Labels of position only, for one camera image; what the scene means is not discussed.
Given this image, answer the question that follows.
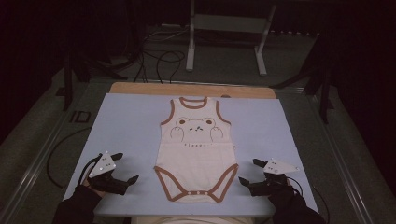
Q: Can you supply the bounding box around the person's left hand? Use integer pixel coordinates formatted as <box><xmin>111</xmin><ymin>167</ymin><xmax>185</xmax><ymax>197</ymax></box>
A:
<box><xmin>81</xmin><ymin>178</ymin><xmax>108</xmax><ymax>199</ymax></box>

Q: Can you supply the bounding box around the black cable bundle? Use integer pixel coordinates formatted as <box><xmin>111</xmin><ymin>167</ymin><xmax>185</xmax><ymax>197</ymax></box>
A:
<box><xmin>133</xmin><ymin>34</ymin><xmax>163</xmax><ymax>83</ymax></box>

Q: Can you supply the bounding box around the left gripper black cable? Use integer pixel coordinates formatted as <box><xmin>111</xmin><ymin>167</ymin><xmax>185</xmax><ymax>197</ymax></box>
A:
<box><xmin>78</xmin><ymin>153</ymin><xmax>102</xmax><ymax>186</ymax></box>

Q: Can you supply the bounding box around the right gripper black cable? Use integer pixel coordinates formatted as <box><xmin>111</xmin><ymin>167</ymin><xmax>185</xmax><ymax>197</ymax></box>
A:
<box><xmin>285</xmin><ymin>175</ymin><xmax>304</xmax><ymax>198</ymax></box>

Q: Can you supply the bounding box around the black metal stand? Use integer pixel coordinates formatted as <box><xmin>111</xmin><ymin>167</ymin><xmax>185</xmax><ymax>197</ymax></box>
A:
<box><xmin>55</xmin><ymin>46</ymin><xmax>129</xmax><ymax>112</ymax></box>
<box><xmin>269</xmin><ymin>31</ymin><xmax>336</xmax><ymax>125</ymax></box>

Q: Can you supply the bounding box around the metal floor rail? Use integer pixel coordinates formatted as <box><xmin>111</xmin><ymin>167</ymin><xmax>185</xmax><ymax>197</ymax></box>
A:
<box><xmin>303</xmin><ymin>90</ymin><xmax>375</xmax><ymax>224</ymax></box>
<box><xmin>0</xmin><ymin>81</ymin><xmax>94</xmax><ymax>224</ymax></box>

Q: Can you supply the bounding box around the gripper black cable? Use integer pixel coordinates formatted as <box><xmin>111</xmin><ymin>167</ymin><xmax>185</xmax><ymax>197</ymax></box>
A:
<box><xmin>285</xmin><ymin>175</ymin><xmax>304</xmax><ymax>198</ymax></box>
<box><xmin>78</xmin><ymin>153</ymin><xmax>102</xmax><ymax>186</ymax></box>

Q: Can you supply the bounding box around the cream baby bodysuit brown trim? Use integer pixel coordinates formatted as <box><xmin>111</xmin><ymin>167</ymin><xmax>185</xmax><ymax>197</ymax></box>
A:
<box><xmin>153</xmin><ymin>96</ymin><xmax>240</xmax><ymax>203</ymax></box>

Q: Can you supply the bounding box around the white metal stand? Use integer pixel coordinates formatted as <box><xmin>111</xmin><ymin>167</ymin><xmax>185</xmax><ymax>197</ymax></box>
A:
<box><xmin>185</xmin><ymin>0</ymin><xmax>277</xmax><ymax>77</ymax></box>

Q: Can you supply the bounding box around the person's right hand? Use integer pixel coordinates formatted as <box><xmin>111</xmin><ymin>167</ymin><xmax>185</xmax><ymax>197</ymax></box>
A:
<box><xmin>284</xmin><ymin>178</ymin><xmax>297</xmax><ymax>197</ymax></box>

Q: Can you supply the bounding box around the long black floor cable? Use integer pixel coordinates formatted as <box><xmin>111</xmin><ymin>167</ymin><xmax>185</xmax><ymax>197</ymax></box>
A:
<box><xmin>46</xmin><ymin>125</ymin><xmax>93</xmax><ymax>189</ymax></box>

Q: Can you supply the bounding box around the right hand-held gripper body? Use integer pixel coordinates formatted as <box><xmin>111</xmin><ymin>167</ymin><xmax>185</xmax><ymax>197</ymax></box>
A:
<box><xmin>247</xmin><ymin>158</ymin><xmax>301</xmax><ymax>198</ymax></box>

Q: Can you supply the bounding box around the light blue mat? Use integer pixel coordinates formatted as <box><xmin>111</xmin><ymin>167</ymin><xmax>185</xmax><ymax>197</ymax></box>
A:
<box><xmin>63</xmin><ymin>92</ymin><xmax>319</xmax><ymax>217</ymax></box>

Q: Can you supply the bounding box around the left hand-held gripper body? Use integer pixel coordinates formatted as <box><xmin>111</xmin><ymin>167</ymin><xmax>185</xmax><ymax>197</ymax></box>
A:
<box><xmin>87</xmin><ymin>151</ymin><xmax>129</xmax><ymax>196</ymax></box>

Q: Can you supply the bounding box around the black rectangular floor frame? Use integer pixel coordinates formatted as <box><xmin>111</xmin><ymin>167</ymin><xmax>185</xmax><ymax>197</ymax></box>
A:
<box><xmin>69</xmin><ymin>110</ymin><xmax>92</xmax><ymax>124</ymax></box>

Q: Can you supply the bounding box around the black cable beside table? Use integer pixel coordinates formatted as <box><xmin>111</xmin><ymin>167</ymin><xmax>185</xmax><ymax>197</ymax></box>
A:
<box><xmin>312</xmin><ymin>186</ymin><xmax>331</xmax><ymax>224</ymax></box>

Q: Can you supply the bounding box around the looped black cable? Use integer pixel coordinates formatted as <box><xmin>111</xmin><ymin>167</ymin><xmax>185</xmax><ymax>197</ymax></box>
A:
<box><xmin>155</xmin><ymin>50</ymin><xmax>187</xmax><ymax>84</ymax></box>

